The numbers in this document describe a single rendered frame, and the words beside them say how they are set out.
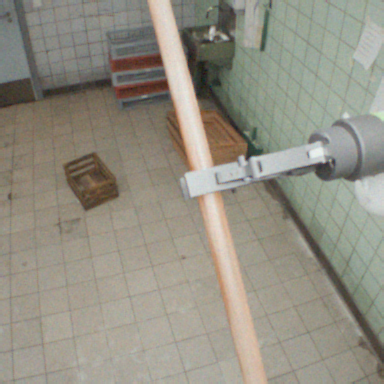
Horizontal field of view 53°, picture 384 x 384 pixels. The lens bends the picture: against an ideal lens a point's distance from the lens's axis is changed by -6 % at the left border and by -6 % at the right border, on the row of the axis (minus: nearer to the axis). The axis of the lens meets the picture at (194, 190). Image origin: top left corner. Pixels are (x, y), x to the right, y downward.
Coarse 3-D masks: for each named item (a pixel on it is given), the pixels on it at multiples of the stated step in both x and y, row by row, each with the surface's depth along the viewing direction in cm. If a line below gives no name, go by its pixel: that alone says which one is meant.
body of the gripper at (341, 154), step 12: (324, 132) 54; (336, 132) 54; (324, 144) 54; (336, 144) 53; (348, 144) 53; (336, 156) 52; (348, 156) 53; (324, 168) 55; (336, 168) 53; (348, 168) 54; (324, 180) 56
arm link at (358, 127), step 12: (336, 120) 57; (348, 120) 55; (360, 120) 55; (372, 120) 55; (348, 132) 55; (360, 132) 53; (372, 132) 53; (360, 144) 53; (372, 144) 53; (360, 156) 53; (372, 156) 53; (360, 168) 54; (372, 168) 54; (348, 180) 58; (360, 180) 57
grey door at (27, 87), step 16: (0, 0) 360; (16, 0) 364; (0, 16) 367; (16, 16) 376; (0, 32) 381; (16, 32) 387; (0, 48) 392; (16, 48) 398; (32, 48) 407; (0, 64) 403; (16, 64) 410; (32, 64) 414; (0, 80) 415; (16, 80) 421; (32, 80) 429; (0, 96) 427; (16, 96) 434; (32, 96) 440
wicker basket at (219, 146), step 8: (168, 112) 338; (200, 112) 355; (208, 112) 359; (216, 112) 360; (176, 120) 349; (208, 120) 364; (224, 120) 350; (176, 128) 337; (208, 128) 366; (216, 128) 366; (232, 128) 341; (208, 136) 357; (216, 136) 357; (224, 136) 356; (232, 136) 345; (240, 136) 333; (208, 144) 349; (216, 144) 348; (224, 144) 316; (232, 144) 319; (240, 144) 323; (216, 152) 317; (232, 152) 326; (240, 152) 330; (216, 160) 323; (224, 160) 327
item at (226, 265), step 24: (168, 0) 54; (168, 24) 52; (168, 48) 52; (168, 72) 52; (192, 96) 52; (192, 120) 51; (192, 144) 51; (192, 168) 51; (216, 192) 51; (216, 216) 50; (216, 240) 50; (216, 264) 51; (240, 288) 50; (240, 312) 49; (240, 336) 49; (240, 360) 50
